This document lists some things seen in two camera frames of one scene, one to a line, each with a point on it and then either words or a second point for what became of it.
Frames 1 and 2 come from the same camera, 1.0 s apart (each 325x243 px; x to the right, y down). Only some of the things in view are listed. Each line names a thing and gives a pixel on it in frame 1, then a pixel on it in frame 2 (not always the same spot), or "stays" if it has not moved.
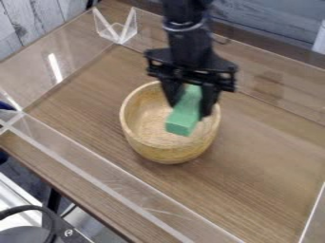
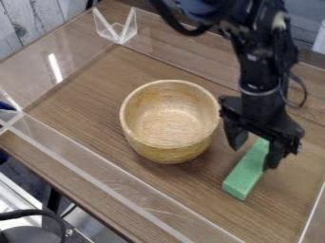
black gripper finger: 210,95 to 278,152
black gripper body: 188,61 to 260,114
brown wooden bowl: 143,113 stays
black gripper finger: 172,88 to 236,133
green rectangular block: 185,112 to 244,176
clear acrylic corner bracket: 115,31 stays
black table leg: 53,200 stays
